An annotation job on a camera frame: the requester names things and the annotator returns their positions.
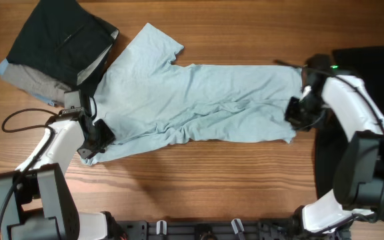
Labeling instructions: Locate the light blue t-shirt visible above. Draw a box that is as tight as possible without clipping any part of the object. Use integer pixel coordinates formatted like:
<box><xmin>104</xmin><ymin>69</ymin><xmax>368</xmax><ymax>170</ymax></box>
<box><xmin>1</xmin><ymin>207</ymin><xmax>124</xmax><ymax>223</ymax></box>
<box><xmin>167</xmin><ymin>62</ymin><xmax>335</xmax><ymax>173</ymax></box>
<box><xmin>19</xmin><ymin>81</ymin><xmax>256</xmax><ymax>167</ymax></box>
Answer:
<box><xmin>86</xmin><ymin>24</ymin><xmax>302</xmax><ymax>165</ymax></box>

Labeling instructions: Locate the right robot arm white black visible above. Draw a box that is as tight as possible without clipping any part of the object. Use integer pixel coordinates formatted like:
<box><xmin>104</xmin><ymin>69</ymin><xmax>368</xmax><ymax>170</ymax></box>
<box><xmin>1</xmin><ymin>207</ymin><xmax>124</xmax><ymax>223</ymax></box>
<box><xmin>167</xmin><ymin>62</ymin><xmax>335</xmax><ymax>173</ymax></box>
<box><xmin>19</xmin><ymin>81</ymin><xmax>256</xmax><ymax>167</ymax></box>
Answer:
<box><xmin>285</xmin><ymin>54</ymin><xmax>384</xmax><ymax>237</ymax></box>

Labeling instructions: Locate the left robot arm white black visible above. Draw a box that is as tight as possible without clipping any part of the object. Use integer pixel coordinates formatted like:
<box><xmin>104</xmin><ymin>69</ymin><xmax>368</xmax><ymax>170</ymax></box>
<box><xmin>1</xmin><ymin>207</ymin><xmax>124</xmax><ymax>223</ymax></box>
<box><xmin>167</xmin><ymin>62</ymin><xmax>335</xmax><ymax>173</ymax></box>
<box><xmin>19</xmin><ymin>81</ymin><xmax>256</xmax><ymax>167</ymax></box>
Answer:
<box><xmin>0</xmin><ymin>90</ymin><xmax>127</xmax><ymax>239</ymax></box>

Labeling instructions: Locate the folded grey garment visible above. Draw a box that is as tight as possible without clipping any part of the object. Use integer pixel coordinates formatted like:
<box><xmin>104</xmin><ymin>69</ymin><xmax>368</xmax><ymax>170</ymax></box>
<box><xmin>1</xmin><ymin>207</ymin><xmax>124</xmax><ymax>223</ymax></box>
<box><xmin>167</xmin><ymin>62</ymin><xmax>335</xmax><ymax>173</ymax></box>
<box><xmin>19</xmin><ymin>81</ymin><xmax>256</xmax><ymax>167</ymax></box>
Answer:
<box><xmin>0</xmin><ymin>63</ymin><xmax>71</xmax><ymax>106</ymax></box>

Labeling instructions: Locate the black garment pile right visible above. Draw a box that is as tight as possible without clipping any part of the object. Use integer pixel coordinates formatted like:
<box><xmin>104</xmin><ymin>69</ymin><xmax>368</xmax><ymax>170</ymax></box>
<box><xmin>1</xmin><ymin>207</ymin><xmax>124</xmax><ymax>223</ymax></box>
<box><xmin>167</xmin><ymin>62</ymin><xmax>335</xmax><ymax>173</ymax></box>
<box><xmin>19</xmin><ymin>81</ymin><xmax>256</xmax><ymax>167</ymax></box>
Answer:
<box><xmin>314</xmin><ymin>46</ymin><xmax>384</xmax><ymax>198</ymax></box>

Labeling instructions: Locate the folded black garment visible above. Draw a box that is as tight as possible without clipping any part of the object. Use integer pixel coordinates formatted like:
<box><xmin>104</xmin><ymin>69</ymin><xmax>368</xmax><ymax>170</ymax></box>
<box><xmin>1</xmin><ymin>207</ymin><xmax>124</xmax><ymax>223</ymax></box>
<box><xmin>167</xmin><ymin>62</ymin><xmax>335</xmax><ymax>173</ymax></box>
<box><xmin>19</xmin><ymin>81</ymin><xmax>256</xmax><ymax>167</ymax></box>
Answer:
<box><xmin>7</xmin><ymin>0</ymin><xmax>119</xmax><ymax>97</ymax></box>

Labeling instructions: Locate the folded light blue garment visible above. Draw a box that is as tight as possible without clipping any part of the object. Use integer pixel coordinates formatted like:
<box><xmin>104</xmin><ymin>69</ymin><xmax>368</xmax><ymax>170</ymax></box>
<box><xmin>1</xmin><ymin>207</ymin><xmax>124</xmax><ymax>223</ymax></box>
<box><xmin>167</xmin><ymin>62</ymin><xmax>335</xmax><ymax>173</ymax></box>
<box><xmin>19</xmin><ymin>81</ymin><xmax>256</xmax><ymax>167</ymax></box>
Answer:
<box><xmin>0</xmin><ymin>59</ymin><xmax>9</xmax><ymax>75</ymax></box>

